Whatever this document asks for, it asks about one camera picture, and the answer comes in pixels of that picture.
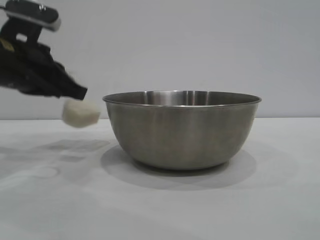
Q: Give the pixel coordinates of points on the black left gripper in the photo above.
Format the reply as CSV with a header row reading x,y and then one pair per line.
x,y
27,67

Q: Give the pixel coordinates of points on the translucent plastic measuring cup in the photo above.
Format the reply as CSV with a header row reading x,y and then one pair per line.
x,y
81,113

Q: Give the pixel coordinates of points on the white rice grains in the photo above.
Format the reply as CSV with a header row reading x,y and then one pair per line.
x,y
80,115

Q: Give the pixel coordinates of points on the stainless steel mixing bowl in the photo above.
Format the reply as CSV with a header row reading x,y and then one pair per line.
x,y
180,135

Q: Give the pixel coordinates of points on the black silver wrist camera box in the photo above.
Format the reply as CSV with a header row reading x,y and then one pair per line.
x,y
37,12

